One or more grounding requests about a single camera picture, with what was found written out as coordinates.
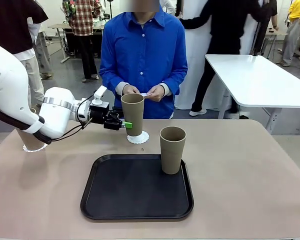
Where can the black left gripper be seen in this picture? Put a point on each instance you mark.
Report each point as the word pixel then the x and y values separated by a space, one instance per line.
pixel 100 113

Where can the tall brown paper cup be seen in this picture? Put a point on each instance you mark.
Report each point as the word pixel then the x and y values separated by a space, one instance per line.
pixel 27 142
pixel 132 112
pixel 171 155

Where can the white paper doily coaster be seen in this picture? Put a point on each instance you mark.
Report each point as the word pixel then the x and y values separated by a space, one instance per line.
pixel 26 149
pixel 146 94
pixel 140 140

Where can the person's right forearm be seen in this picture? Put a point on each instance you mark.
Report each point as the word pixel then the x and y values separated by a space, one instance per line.
pixel 112 85

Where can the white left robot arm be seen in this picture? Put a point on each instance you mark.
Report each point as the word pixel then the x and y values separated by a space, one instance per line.
pixel 5 87

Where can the person's left forearm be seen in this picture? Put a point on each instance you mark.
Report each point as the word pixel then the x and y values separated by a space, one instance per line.
pixel 176 83

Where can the person's right hand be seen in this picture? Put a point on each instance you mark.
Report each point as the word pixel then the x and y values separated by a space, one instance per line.
pixel 130 89

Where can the person's left hand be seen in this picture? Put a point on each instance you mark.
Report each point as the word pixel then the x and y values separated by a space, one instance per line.
pixel 158 93

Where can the person in blue shirt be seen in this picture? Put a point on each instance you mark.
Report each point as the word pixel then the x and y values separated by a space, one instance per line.
pixel 145 62

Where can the black plastic serving tray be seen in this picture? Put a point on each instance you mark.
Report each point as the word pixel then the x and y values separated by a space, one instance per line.
pixel 140 195

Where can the person in white robe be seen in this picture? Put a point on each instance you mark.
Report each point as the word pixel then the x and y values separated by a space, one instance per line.
pixel 197 50

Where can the person in gray trousers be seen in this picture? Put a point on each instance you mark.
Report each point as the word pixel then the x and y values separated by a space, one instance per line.
pixel 43 55

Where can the person in plaid shirt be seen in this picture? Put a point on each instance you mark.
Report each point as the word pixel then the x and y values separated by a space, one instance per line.
pixel 83 20

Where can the gray desk with white legs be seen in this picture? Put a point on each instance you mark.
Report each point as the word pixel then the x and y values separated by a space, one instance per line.
pixel 62 26

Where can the large white table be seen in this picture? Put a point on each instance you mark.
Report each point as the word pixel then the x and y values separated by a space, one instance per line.
pixel 252 80

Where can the person in black outfit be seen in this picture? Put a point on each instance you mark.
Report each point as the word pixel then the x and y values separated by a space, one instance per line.
pixel 225 30

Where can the man in black t-shirt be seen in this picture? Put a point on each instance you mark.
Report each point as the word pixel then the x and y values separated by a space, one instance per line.
pixel 12 25

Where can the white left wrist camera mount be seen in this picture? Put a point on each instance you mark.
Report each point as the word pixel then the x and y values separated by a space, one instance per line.
pixel 100 92

